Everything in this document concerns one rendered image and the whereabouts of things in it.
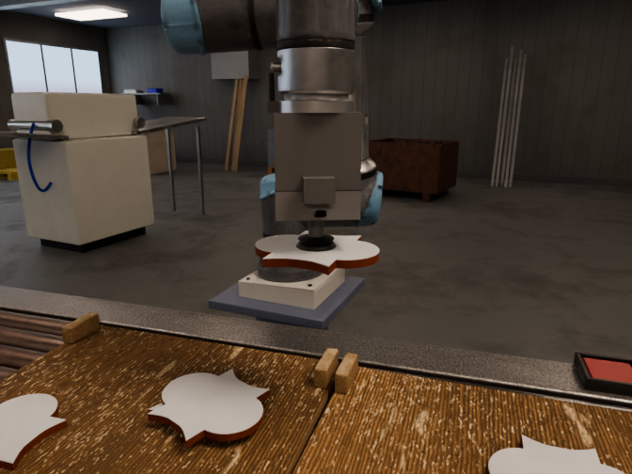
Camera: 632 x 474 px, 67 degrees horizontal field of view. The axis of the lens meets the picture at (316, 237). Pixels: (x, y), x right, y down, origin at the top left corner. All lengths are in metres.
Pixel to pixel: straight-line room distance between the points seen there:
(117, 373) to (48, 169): 4.12
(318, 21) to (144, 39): 11.98
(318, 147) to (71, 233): 4.32
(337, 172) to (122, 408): 0.37
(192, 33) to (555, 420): 0.59
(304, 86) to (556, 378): 0.53
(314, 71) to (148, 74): 11.91
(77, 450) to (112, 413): 0.06
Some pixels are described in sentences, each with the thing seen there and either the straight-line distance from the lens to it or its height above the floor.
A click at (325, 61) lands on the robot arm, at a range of 0.46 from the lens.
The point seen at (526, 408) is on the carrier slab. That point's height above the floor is 0.94.
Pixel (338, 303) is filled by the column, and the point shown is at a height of 0.87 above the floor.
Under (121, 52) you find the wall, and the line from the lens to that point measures 12.87.
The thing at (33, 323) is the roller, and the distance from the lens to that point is 0.97.
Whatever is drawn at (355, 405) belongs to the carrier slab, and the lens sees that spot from 0.60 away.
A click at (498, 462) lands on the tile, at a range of 0.54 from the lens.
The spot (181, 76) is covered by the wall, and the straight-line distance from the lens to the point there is 11.72.
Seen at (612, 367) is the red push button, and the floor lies 0.93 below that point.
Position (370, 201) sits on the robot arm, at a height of 1.09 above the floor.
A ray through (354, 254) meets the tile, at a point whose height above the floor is 1.13.
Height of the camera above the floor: 1.28
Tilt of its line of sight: 15 degrees down
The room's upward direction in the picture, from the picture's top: straight up
